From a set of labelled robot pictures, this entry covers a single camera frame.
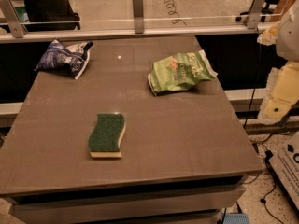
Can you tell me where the left metal bracket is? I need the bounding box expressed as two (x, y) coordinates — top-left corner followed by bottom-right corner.
(0, 0), (27, 38)

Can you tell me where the black coiled cable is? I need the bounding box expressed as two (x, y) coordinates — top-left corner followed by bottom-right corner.
(156, 0), (188, 27)

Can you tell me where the green jalapeno chip bag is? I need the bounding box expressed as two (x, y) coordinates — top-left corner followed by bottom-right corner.
(148, 50), (218, 96)

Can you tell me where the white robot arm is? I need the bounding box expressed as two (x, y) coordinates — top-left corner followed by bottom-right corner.
(257, 0), (299, 125)

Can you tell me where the black office chair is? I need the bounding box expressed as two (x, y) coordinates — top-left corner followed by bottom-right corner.
(23, 0), (80, 32)

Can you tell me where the middle metal bracket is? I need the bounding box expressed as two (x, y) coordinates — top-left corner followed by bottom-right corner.
(132, 0), (144, 34)

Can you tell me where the blue chip bag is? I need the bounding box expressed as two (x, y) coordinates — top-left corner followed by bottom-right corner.
(35, 39), (93, 79)

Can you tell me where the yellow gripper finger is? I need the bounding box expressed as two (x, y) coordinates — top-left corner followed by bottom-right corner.
(257, 22), (278, 46)
(258, 61), (299, 121)

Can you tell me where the grey printed board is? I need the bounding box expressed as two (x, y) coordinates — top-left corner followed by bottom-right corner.
(269, 133), (299, 210)

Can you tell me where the glass barrier panel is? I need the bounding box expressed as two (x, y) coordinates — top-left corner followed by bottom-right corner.
(1, 0), (291, 39)

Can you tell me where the green yellow sponge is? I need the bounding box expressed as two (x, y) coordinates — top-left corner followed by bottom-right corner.
(88, 113), (126, 159)

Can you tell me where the black floor cable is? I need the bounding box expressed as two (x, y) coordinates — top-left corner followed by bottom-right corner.
(242, 28), (286, 224)

